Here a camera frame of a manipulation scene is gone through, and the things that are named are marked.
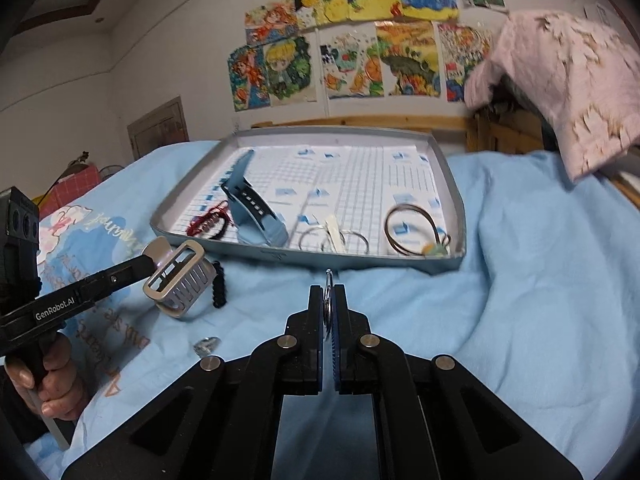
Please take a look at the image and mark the brown hair tie with beads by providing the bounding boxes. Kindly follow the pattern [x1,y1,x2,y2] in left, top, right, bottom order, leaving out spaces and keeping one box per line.
[383,202,452,259]

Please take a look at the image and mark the grey cardboard tray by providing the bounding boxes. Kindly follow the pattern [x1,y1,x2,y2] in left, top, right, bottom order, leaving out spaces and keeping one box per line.
[151,126,466,274]

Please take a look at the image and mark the person's left hand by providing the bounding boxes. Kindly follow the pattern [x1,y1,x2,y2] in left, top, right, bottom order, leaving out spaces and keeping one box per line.
[4,333,88,422]

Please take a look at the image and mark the goldfish popcorn drawing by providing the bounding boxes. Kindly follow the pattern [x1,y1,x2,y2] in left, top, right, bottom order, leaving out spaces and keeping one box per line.
[320,24,384,100]

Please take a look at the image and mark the red checked box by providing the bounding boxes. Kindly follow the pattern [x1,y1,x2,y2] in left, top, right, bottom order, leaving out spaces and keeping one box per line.
[38,164,101,219]

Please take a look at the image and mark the colourful 2024 poster drawing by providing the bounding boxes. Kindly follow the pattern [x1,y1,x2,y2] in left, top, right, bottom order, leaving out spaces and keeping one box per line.
[437,23,494,103]

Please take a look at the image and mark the orange-haired girl drawing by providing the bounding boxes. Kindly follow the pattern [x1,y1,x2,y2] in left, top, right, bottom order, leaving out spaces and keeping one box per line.
[244,0,298,47]

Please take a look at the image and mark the red black cord bracelet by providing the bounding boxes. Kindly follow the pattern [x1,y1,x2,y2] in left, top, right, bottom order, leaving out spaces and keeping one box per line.
[185,199,237,310]

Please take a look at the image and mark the orange landscape drawing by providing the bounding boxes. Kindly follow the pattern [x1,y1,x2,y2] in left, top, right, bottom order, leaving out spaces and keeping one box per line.
[375,21,440,98]

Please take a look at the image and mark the small silver earring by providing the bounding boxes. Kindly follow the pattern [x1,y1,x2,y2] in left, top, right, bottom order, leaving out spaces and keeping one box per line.
[193,336,221,359]

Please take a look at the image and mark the wooden bed frame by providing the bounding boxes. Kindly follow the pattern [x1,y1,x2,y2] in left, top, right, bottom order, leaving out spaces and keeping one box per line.
[250,110,639,209]

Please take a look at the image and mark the brown wall hatch door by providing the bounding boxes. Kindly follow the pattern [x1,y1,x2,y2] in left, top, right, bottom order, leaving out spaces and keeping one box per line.
[127,96,190,159]

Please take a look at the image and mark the large silver bangle rings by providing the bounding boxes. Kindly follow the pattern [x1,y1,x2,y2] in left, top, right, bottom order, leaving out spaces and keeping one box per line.
[297,226,371,256]

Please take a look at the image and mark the pink floral blanket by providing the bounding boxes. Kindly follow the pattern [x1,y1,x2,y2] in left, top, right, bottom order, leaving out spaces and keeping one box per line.
[464,10,639,182]

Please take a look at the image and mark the white hair clip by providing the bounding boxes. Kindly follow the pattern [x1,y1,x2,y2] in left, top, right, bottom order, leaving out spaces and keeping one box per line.
[324,214,346,255]

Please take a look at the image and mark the blond boy drawing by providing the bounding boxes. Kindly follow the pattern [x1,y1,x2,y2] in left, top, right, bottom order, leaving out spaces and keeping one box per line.
[262,36,317,107]

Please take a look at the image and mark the beige grey hair claw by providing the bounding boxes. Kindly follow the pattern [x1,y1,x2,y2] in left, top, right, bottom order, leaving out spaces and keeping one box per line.
[142,236,216,318]

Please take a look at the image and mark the light blue cartoon bedsheet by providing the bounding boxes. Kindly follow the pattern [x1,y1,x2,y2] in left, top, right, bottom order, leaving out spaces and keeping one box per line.
[26,152,639,479]

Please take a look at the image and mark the blue orange anime drawing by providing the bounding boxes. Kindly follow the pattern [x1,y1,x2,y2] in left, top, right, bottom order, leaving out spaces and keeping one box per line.
[227,46,270,112]

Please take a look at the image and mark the small silver key rings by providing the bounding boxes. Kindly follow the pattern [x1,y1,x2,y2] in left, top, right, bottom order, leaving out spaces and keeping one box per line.
[322,268,335,344]

